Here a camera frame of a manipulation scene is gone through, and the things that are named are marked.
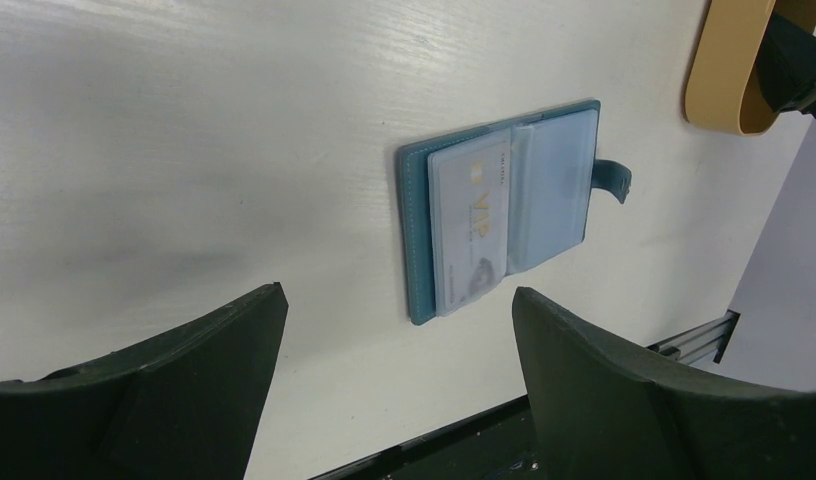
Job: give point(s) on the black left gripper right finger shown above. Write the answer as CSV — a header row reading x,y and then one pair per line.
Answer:
x,y
607,408

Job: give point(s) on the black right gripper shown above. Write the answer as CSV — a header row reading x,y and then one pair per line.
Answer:
x,y
786,67

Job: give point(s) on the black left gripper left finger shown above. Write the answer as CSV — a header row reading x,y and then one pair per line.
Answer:
x,y
184,404

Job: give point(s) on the blue leather card holder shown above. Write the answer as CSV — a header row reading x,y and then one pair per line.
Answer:
x,y
554,170

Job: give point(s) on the grey credit card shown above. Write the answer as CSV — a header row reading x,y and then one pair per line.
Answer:
x,y
469,185

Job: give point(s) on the yellow oval tray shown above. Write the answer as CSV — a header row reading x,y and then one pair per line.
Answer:
x,y
722,92

